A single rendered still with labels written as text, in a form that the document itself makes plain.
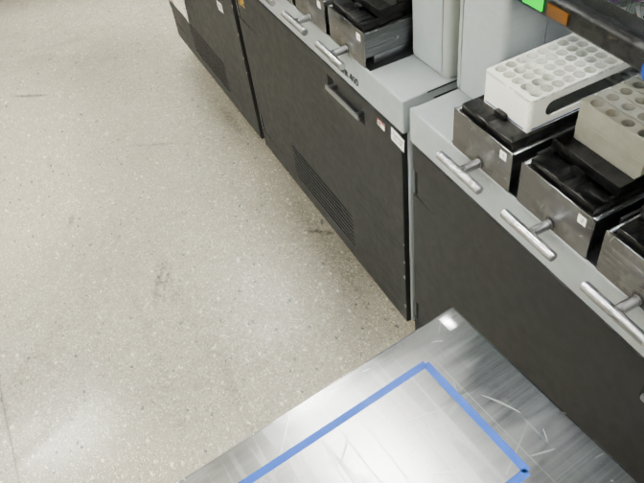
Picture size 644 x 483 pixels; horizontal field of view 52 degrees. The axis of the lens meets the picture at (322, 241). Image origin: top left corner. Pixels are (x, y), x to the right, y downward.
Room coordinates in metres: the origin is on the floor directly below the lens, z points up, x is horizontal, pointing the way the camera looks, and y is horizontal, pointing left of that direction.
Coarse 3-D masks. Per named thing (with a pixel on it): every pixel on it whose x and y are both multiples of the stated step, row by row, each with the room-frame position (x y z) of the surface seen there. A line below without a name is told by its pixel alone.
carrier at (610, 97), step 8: (608, 88) 0.69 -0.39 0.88; (600, 96) 0.68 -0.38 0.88; (608, 96) 0.68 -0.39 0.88; (616, 96) 0.68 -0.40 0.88; (616, 104) 0.66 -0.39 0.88; (624, 104) 0.66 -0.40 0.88; (632, 104) 0.65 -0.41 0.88; (624, 112) 0.64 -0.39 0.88; (632, 112) 0.64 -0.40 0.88; (640, 112) 0.63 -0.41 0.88; (640, 120) 0.62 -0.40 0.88
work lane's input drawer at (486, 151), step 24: (480, 96) 0.81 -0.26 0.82; (456, 120) 0.80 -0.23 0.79; (480, 120) 0.75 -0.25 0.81; (504, 120) 0.74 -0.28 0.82; (576, 120) 0.73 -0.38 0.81; (456, 144) 0.79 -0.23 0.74; (480, 144) 0.74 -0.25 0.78; (504, 144) 0.70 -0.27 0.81; (528, 144) 0.70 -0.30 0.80; (456, 168) 0.73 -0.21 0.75; (480, 168) 0.74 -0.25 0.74; (504, 168) 0.69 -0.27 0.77; (480, 192) 0.68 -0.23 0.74
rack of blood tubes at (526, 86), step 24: (552, 48) 0.84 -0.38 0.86; (576, 48) 0.82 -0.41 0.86; (600, 48) 0.81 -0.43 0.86; (504, 72) 0.79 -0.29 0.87; (528, 72) 0.78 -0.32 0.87; (552, 72) 0.77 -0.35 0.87; (576, 72) 0.76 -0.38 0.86; (600, 72) 0.75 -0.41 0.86; (624, 72) 0.79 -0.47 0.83; (504, 96) 0.76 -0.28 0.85; (528, 96) 0.72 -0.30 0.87; (552, 96) 0.72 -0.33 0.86; (576, 96) 0.78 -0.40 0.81; (528, 120) 0.71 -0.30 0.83
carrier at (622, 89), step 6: (618, 84) 0.70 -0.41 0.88; (624, 84) 0.69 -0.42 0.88; (612, 90) 0.69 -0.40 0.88; (618, 90) 0.68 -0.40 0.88; (624, 90) 0.69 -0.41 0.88; (630, 90) 0.68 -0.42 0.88; (624, 96) 0.67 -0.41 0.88; (630, 96) 0.67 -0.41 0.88; (636, 96) 0.67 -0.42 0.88; (642, 96) 0.66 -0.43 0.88; (636, 102) 0.66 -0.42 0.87; (642, 102) 0.66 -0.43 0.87; (642, 108) 0.64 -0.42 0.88
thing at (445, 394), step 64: (448, 320) 0.42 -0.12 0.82; (384, 384) 0.35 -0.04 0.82; (448, 384) 0.34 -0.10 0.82; (512, 384) 0.33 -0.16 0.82; (256, 448) 0.30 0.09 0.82; (320, 448) 0.29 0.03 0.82; (384, 448) 0.28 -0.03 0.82; (448, 448) 0.27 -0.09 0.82; (512, 448) 0.27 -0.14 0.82; (576, 448) 0.26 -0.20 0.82
